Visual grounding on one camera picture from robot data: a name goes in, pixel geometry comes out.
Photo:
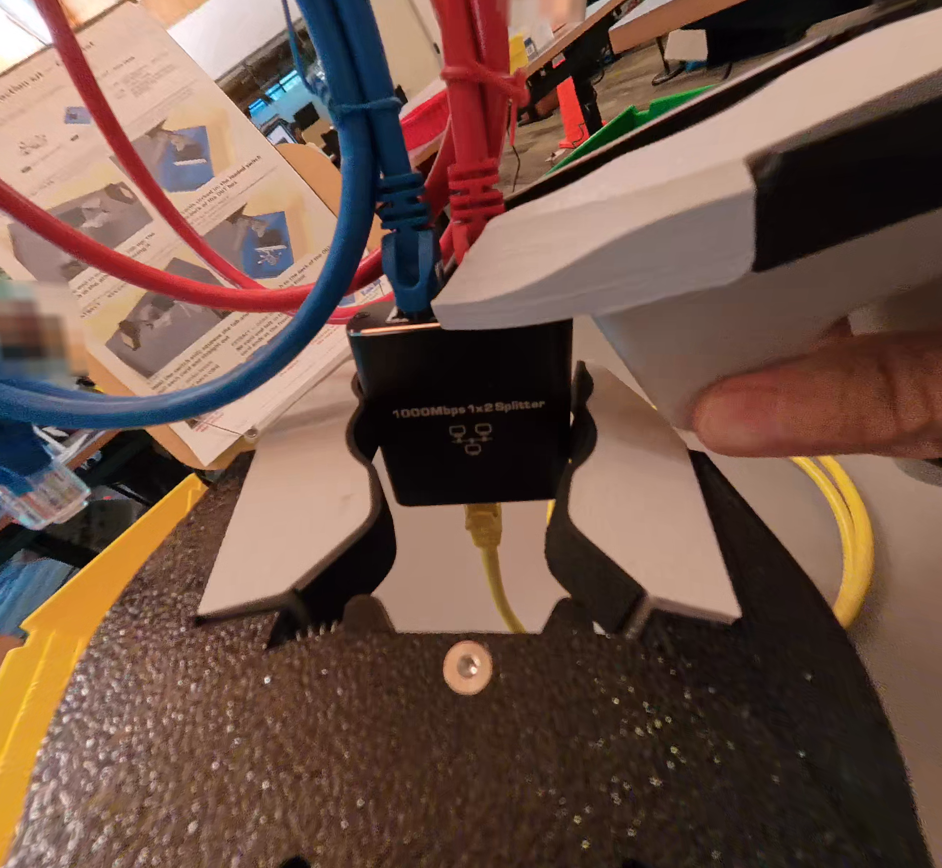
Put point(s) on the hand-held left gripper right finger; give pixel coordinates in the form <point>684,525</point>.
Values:
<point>647,515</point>

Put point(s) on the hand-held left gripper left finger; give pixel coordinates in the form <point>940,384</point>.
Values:
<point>294,515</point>

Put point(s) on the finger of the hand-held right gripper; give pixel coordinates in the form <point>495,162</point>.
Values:
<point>625,235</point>

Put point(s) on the green plastic bin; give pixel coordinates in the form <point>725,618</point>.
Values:
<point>625,124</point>

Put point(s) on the black ethernet splitter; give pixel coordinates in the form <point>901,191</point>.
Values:
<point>463,434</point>

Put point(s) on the yellow plastic bin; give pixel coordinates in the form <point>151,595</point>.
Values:
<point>44,662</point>

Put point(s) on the person's right hand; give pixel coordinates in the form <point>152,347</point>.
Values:
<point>809,404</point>

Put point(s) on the orange traffic cone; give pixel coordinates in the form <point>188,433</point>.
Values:
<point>570,113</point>

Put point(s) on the red plastic bin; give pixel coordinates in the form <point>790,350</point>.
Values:
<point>423,121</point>

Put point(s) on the instruction sheet on stand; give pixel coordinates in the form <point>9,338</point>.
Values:
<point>309,169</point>

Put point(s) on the printed instruction sheet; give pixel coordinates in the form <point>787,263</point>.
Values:
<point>184,147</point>

